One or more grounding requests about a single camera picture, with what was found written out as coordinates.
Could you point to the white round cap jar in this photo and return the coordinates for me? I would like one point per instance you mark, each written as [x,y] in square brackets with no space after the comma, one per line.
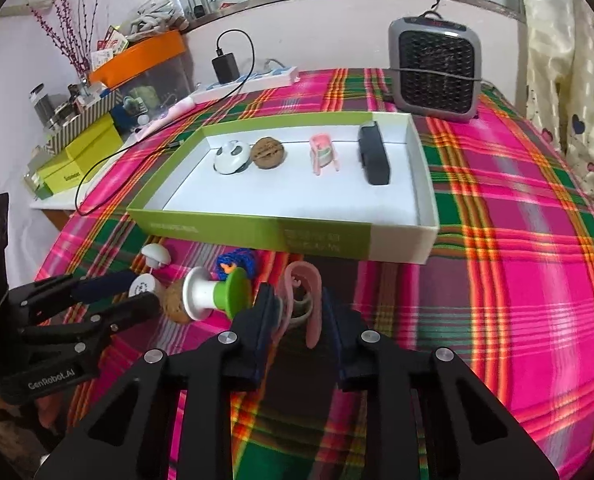
[142,286]

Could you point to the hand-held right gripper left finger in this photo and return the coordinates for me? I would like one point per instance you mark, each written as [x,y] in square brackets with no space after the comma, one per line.
[264,320]

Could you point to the blue toy pack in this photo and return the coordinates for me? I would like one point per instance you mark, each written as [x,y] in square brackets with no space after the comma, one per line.
[129,112]

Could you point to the glass jar with black lid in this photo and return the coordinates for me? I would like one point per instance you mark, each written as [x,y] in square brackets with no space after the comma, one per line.
[42,107]

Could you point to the yellow-green box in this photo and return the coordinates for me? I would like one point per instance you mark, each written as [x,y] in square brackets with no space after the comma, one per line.
[84,152]

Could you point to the black charger adapter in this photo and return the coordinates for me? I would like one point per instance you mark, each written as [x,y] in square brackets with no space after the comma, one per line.
[225,66]

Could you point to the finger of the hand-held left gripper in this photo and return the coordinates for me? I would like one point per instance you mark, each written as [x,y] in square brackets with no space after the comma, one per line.
[102,282]
[132,307]

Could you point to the white shelf board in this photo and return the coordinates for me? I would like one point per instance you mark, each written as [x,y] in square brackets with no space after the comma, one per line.
[52,202]

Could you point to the cream curtain with hearts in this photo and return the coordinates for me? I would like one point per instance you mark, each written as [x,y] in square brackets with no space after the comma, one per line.
[572,60]

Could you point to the white mushroom-shaped plug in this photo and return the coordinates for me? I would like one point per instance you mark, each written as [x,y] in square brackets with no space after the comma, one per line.
[154,255]

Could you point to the brown walnut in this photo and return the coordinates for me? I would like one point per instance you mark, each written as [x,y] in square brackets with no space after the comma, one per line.
[174,305]
[268,154]

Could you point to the green white spool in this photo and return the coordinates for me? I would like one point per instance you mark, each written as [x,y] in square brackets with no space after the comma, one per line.
[212,292]

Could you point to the light green pouch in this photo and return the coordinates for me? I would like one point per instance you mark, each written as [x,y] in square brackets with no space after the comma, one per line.
[144,96]

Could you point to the coloured paper packets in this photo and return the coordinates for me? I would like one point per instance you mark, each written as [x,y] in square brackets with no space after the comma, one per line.
[109,47]

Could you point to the black rectangular device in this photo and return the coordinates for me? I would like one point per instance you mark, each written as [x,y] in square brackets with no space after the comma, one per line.
[374,155]

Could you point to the chevron patterned box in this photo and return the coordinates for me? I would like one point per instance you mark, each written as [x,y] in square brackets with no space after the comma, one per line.
[77,125]

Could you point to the pink white tube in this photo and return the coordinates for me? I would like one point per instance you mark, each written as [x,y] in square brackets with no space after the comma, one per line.
[177,108]

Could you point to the grey space heater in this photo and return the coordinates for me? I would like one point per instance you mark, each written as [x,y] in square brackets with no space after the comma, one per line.
[434,65]

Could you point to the purple flower branches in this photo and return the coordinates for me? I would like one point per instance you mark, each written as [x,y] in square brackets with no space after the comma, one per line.
[79,62]

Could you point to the white power strip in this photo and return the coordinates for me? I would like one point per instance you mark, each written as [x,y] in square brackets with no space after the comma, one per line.
[272,76]

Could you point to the green white cardboard box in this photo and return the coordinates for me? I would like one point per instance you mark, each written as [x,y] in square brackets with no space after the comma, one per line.
[227,232]

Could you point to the white panda-shaped gadget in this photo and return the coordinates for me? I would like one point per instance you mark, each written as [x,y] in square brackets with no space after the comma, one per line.
[231,159]

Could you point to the pink clip with grey pad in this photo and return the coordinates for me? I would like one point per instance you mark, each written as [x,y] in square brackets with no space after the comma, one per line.
[322,150]
[314,310]

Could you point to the clear bin with orange lid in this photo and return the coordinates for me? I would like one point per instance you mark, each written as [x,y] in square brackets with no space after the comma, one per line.
[142,55]

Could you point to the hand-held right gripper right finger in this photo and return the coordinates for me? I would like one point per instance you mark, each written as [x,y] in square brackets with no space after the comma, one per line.
[342,330]

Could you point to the plastic bag of white items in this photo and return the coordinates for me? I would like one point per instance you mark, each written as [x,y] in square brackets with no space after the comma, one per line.
[157,10]

